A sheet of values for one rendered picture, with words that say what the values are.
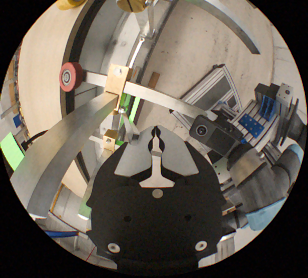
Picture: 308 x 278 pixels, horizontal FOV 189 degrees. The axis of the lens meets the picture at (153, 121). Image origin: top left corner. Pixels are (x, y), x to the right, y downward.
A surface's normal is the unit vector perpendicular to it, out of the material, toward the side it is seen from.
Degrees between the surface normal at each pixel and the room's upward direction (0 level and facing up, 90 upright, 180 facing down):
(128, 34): 0
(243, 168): 91
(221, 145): 31
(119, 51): 0
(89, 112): 90
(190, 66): 0
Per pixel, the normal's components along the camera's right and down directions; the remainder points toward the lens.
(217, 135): -0.47, 0.22
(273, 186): -0.35, -0.82
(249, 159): -0.61, -0.70
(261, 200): -0.81, -0.52
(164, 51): 0.00, 0.49
